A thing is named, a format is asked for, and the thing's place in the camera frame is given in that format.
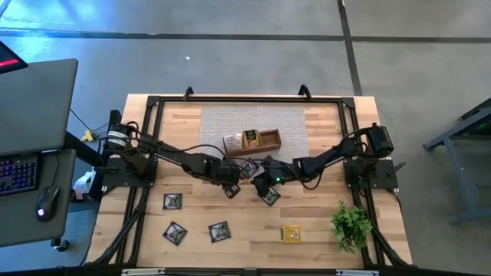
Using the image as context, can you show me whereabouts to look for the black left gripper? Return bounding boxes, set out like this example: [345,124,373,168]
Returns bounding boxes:
[209,155,247,200]

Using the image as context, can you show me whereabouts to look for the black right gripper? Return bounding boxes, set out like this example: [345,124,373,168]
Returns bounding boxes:
[251,153,301,201]

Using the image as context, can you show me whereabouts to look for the white Tazo tea packet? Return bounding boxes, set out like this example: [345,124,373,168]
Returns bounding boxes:
[223,133,243,153]

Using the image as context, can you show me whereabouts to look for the wooden tea organizer box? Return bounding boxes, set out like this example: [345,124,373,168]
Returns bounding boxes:
[223,128,282,158]

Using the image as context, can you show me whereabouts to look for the grey woven placemat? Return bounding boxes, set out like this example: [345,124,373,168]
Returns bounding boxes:
[198,105,310,180]

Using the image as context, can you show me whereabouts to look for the yellow tea packet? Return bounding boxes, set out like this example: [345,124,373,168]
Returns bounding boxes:
[280,224,302,245]

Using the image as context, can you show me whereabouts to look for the small green potted plant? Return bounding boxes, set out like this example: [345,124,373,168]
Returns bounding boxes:
[330,199,374,255]

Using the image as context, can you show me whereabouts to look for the white plastic object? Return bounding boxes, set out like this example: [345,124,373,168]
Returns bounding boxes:
[71,169,97,202]

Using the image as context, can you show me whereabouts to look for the black desk caster wheel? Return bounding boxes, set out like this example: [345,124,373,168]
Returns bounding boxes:
[51,238,71,253]

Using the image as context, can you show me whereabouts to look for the black computer mouse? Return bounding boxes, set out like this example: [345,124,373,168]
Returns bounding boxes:
[35,185,61,224]

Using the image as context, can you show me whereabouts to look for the grey raised desk panel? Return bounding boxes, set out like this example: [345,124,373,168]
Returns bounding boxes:
[0,57,79,157]

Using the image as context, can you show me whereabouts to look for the backlit computer keyboard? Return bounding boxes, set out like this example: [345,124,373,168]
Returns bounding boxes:
[0,153,40,197]

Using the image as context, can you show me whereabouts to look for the grey desk surface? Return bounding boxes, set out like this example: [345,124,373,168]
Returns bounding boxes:
[0,148,77,248]

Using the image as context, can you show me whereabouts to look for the dark monitor with red screen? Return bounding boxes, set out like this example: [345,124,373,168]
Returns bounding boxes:
[0,40,29,75]

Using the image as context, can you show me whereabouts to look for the black metal table frame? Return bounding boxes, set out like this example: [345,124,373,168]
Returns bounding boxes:
[84,94,414,276]

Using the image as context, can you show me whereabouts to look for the black desk support frame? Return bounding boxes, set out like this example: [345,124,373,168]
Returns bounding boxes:
[63,109,124,202]

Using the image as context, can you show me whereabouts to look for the white metal bracket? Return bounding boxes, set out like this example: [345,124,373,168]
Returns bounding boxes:
[335,268,381,276]
[121,268,166,276]

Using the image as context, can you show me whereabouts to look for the grey metal table frame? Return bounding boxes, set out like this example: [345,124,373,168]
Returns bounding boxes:
[421,97,491,225]

